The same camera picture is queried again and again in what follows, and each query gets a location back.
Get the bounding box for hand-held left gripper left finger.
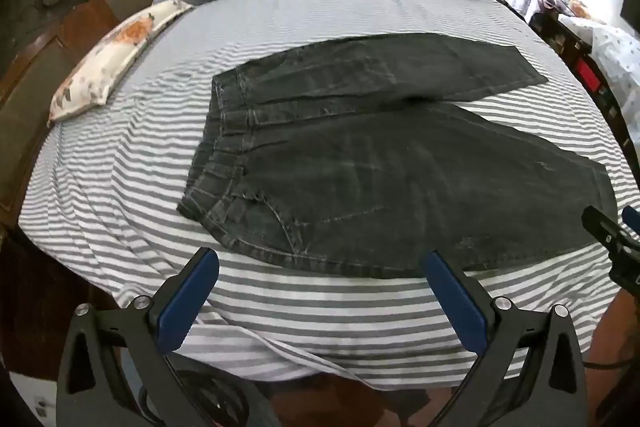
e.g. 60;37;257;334
56;247;237;427

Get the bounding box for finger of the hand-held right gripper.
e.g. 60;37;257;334
581;205;640;294

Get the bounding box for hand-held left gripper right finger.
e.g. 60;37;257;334
420;250;591;427

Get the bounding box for black denim pants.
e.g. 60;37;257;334
177;33;618;280

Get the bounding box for grey striped bed sheet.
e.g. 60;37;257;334
17;0;640;389

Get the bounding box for floral pillow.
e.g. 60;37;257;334
47;0;195;128

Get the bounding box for carved wooden headboard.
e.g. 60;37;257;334
0;0;182;214

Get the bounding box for black cable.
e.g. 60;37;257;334
137;369;258;427

